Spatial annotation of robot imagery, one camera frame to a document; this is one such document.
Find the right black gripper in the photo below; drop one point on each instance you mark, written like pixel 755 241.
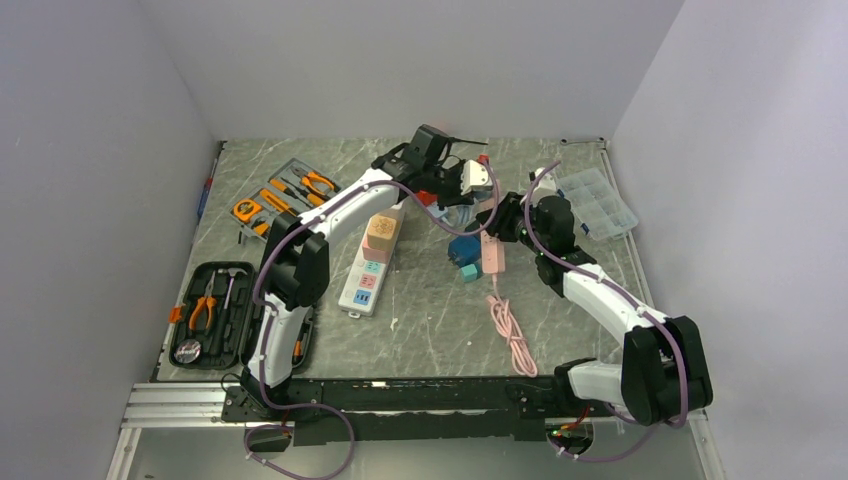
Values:
pixel 500 220

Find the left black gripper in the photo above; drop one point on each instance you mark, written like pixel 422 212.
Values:
pixel 455 198

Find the clear plastic organizer box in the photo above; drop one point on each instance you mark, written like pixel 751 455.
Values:
pixel 600 211

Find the pink power strip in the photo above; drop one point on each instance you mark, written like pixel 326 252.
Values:
pixel 493 258

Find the tan cube socket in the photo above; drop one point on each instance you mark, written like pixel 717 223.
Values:
pixel 381 233

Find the blue cube adapter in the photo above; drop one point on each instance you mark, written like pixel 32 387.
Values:
pixel 464 250

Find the teal plug adapter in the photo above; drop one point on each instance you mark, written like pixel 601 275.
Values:
pixel 471 272

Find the pink cube socket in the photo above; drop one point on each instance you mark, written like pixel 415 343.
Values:
pixel 374 254

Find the grey tool tray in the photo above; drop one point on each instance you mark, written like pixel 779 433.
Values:
pixel 296 187

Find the white power strip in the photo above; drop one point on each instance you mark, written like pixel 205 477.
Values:
pixel 365 279

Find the black tool case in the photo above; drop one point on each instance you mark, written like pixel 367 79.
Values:
pixel 233 336

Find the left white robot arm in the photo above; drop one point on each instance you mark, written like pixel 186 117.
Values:
pixel 295 270

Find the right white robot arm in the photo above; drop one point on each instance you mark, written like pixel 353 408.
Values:
pixel 663 373

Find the red cube socket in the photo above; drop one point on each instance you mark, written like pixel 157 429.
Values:
pixel 427 199

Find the blue red pen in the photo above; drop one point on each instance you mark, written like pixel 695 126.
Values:
pixel 206 189

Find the steel hammer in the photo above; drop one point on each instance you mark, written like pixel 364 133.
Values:
pixel 232 275

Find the orange case latch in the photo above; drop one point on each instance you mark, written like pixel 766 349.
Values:
pixel 176 314

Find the orange handled screwdriver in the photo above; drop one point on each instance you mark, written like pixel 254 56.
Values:
pixel 467 141

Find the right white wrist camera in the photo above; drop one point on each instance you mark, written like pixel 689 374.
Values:
pixel 545 183

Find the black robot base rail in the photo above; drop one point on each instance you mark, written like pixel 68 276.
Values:
pixel 320 411

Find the orange handled pliers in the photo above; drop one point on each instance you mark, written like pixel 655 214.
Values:
pixel 203 313

